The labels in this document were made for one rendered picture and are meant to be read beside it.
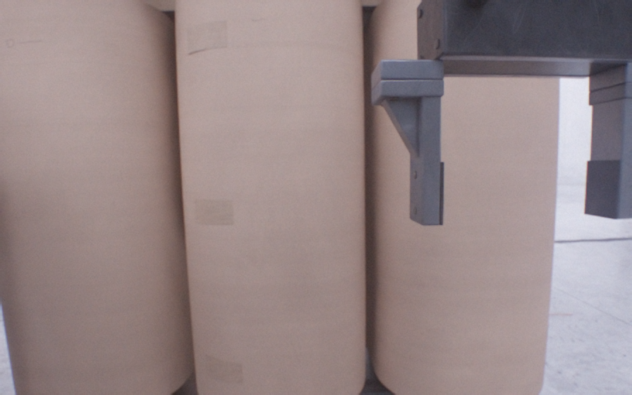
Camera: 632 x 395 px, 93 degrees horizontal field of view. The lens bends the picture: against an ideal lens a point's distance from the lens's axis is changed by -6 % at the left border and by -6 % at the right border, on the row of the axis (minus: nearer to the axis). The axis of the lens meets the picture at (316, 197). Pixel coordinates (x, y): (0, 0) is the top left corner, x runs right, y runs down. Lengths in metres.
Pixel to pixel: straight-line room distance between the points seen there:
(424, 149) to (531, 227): 0.57
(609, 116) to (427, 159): 0.14
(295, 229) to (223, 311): 0.22
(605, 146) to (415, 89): 0.15
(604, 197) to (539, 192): 0.48
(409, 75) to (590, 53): 0.11
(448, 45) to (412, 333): 0.63
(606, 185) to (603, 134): 0.04
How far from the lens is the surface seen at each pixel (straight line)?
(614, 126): 0.29
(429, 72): 0.22
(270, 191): 0.61
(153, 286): 0.79
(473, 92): 0.70
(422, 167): 0.21
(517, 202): 0.73
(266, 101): 0.62
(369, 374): 0.98
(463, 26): 0.22
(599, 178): 0.29
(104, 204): 0.74
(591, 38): 0.26
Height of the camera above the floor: 0.72
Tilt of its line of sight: 5 degrees down
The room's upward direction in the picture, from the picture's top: 1 degrees counter-clockwise
